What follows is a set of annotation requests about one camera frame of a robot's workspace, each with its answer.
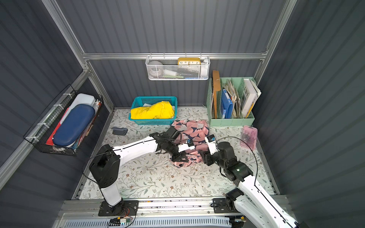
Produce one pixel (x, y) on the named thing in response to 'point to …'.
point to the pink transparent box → (249, 137)
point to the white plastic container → (80, 99)
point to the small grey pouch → (122, 131)
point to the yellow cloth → (153, 110)
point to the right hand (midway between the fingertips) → (207, 149)
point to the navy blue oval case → (77, 120)
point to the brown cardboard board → (216, 87)
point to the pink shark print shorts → (197, 130)
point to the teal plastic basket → (152, 110)
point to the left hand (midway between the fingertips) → (188, 160)
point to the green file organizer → (238, 85)
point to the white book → (251, 94)
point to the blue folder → (226, 106)
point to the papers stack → (228, 87)
